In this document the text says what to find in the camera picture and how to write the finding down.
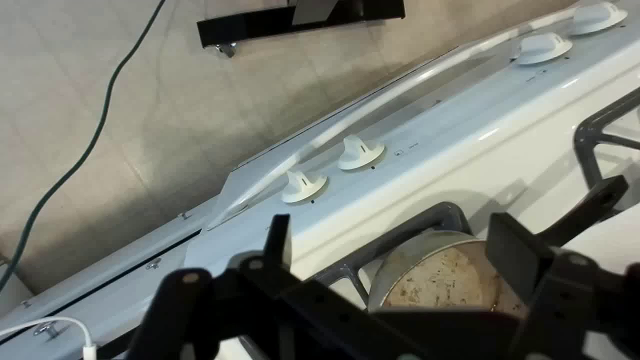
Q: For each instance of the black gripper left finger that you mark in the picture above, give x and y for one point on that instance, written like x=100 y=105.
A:
x=276 y=241

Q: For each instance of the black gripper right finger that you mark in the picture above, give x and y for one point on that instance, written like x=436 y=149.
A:
x=517 y=257

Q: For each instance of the white stove knob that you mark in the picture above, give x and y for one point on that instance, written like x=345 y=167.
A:
x=361 y=153
x=302 y=186
x=598 y=19
x=543 y=48

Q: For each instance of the grey metal saucepan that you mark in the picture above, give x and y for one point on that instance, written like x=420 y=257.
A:
x=446 y=281

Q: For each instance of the black burner grate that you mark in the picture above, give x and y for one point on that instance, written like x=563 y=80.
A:
x=584 y=143
x=427 y=216

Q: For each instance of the white gas stove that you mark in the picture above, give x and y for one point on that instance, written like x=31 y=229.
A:
x=467 y=132

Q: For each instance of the black stand base bar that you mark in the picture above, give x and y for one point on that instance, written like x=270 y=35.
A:
x=267 y=22

